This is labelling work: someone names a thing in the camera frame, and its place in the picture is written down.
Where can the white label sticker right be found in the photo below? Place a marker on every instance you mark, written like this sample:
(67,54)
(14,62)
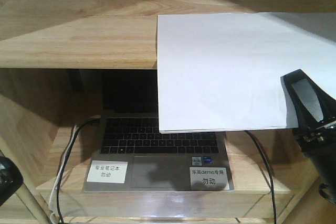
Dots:
(209,178)

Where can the white paper sheets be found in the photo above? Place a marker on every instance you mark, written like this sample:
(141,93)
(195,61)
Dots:
(223,72)

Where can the white label sticker left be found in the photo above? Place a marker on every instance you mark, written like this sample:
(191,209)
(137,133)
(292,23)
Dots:
(107,172)

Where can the wooden shelf unit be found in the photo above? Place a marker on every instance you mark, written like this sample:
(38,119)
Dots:
(41,40)

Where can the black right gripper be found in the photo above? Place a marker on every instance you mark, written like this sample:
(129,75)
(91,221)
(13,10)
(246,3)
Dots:
(315,111)

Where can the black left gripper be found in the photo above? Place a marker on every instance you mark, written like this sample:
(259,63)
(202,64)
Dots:
(11,178)

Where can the silver laptop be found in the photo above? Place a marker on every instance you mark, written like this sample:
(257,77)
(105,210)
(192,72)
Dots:
(129,132)

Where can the white label sticker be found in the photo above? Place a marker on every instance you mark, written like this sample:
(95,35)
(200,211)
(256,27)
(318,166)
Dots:
(107,172)
(209,178)

